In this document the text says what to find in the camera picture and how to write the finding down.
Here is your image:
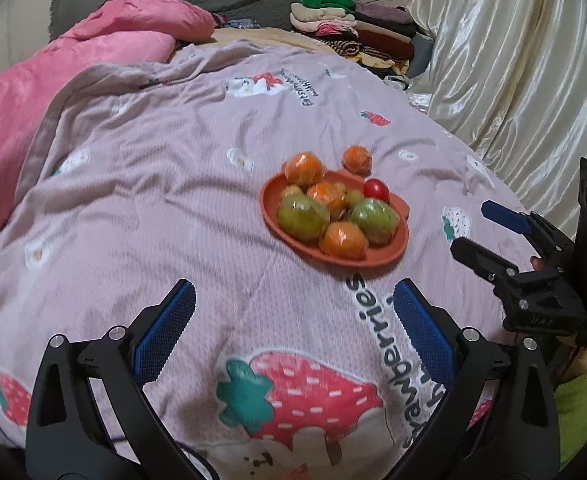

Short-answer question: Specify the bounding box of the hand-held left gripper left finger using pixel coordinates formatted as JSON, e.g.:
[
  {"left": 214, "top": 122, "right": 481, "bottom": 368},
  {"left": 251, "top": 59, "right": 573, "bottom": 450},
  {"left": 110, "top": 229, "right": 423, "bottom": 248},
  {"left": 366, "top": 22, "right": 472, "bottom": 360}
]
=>
[{"left": 26, "top": 277, "right": 196, "bottom": 480}]

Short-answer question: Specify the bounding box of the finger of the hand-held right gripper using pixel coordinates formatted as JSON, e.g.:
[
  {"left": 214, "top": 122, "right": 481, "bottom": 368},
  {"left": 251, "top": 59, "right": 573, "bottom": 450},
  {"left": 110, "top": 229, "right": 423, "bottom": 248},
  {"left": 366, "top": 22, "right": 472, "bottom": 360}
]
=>
[
  {"left": 450, "top": 237, "right": 518, "bottom": 284},
  {"left": 481, "top": 200, "right": 537, "bottom": 237}
]

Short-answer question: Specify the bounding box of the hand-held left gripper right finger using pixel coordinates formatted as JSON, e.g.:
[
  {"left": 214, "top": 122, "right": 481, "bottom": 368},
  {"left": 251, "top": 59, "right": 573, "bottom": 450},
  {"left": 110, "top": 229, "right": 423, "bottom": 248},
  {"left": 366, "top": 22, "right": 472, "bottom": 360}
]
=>
[{"left": 388, "top": 277, "right": 561, "bottom": 480}]

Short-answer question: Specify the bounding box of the plastic-wrapped green fruit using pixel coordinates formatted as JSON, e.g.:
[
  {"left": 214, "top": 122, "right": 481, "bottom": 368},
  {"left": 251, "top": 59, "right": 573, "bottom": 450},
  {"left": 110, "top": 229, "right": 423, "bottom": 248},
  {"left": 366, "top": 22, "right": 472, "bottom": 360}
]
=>
[
  {"left": 276, "top": 194, "right": 331, "bottom": 241},
  {"left": 348, "top": 198, "right": 400, "bottom": 247}
]

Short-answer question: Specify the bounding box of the plastic-wrapped orange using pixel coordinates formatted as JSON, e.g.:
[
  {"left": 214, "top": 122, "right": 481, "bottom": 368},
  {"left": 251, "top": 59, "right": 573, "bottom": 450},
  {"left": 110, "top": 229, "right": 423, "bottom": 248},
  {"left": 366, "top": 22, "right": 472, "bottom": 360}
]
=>
[
  {"left": 283, "top": 152, "right": 325, "bottom": 186},
  {"left": 342, "top": 145, "right": 374, "bottom": 173},
  {"left": 307, "top": 182, "right": 348, "bottom": 217},
  {"left": 319, "top": 221, "right": 369, "bottom": 261}
]

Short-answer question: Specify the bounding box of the small red tomato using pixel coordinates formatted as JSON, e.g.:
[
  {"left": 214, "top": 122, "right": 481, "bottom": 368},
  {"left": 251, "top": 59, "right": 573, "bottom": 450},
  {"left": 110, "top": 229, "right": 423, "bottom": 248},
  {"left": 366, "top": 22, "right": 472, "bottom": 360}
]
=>
[{"left": 363, "top": 179, "right": 390, "bottom": 203}]

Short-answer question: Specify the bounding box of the orange plastic plate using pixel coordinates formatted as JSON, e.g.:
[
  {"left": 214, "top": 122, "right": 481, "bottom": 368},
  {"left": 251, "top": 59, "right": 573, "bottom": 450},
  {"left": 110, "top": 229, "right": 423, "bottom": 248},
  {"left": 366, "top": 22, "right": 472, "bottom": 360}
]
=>
[{"left": 260, "top": 169, "right": 411, "bottom": 267}]

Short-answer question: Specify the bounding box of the person's right forearm green sleeve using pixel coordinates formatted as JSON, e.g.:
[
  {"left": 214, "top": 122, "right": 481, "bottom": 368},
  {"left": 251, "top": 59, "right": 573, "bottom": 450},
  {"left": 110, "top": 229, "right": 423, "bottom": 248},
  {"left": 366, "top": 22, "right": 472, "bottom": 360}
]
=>
[{"left": 553, "top": 327, "right": 587, "bottom": 468}]

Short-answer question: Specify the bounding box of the purple printed blanket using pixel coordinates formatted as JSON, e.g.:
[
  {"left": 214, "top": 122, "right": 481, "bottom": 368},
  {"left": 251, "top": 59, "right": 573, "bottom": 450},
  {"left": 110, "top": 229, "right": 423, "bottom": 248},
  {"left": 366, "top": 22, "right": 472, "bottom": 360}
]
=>
[{"left": 0, "top": 40, "right": 574, "bottom": 480}]

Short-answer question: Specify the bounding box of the cream satin curtain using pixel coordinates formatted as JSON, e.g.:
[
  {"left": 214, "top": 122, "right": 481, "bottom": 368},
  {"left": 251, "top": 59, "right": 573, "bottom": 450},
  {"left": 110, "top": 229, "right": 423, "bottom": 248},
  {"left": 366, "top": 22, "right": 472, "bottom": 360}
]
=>
[{"left": 406, "top": 0, "right": 587, "bottom": 241}]

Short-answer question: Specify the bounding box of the stack of folded clothes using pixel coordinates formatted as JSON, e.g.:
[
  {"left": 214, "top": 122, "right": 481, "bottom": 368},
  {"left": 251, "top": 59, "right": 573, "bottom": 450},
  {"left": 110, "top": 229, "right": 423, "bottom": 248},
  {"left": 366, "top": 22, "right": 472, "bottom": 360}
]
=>
[{"left": 289, "top": 0, "right": 419, "bottom": 78}]

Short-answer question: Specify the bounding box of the pink quilt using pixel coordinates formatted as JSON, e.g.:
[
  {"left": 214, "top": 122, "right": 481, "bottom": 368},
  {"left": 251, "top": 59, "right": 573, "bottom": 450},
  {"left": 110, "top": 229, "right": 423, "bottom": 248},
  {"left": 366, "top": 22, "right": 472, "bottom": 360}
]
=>
[{"left": 0, "top": 0, "right": 216, "bottom": 271}]

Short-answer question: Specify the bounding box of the white wardrobe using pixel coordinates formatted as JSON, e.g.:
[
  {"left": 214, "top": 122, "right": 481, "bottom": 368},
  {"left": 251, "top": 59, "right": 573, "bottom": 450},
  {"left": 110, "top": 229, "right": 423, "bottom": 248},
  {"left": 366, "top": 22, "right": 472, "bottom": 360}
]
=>
[{"left": 0, "top": 0, "right": 54, "bottom": 63}]

